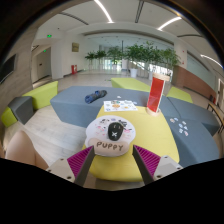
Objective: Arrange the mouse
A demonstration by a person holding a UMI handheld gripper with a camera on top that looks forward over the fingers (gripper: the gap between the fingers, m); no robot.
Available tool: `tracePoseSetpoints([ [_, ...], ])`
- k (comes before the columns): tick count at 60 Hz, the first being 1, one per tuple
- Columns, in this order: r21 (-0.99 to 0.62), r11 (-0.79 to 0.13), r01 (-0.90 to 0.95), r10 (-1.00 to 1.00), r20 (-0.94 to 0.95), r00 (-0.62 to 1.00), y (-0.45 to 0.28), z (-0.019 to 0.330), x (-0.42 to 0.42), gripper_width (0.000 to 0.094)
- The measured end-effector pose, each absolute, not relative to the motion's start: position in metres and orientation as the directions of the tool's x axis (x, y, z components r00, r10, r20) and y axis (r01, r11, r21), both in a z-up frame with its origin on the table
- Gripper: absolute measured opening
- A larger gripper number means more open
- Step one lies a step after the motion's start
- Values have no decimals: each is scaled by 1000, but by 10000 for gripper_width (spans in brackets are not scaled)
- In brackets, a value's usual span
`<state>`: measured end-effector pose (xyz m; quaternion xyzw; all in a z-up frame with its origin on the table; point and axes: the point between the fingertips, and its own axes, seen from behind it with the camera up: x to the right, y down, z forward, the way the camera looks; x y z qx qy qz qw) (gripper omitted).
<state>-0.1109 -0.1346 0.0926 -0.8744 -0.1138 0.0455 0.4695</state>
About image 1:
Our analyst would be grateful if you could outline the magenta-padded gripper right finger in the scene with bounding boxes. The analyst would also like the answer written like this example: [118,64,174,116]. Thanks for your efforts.
[131,144,184,186]

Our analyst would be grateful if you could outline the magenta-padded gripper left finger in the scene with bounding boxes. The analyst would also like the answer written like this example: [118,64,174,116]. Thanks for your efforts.
[45,145,96,187]

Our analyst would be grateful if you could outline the black computer mouse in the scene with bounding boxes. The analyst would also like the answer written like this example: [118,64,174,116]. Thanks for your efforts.
[106,121,125,142]

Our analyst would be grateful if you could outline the round white printed mouse pad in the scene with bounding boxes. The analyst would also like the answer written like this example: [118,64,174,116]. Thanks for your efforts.
[84,115,137,158]

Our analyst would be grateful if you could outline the person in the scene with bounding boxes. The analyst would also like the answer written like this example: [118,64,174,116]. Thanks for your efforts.
[0,129,50,171]

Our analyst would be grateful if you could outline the long grey upholstered bench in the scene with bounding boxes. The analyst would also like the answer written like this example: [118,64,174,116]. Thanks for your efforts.
[49,85,174,128]

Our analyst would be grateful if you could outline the white sticker sheet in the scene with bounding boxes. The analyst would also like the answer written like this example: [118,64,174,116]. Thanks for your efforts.
[103,99,139,113]

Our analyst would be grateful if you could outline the red panel wooden stand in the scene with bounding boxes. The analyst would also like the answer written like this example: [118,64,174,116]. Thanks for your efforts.
[145,73,171,117]

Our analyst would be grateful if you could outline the dark blue folded umbrella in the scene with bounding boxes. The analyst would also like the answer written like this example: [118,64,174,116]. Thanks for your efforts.
[84,89,108,105]

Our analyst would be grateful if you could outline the lime green upholstered bench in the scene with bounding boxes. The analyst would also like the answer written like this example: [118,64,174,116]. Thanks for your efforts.
[166,85,194,104]
[110,77,153,93]

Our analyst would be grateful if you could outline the small grey ottoman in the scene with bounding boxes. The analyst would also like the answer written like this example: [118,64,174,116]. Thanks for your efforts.
[7,95,34,125]

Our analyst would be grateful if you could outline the wooden chair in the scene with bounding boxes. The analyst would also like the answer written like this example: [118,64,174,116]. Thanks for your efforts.
[206,101,224,134]

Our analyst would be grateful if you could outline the small lime green ottoman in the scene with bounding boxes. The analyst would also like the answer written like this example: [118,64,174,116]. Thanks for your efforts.
[0,106,18,128]

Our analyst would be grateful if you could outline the group of potted plants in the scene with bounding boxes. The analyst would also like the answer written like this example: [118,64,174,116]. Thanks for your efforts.
[84,41,182,79]

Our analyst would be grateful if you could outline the ceiling strip lights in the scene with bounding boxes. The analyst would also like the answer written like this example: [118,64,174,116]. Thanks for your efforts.
[93,0,224,68]

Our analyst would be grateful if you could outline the black wall screen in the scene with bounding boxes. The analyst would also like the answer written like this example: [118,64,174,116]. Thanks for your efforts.
[0,53,18,85]

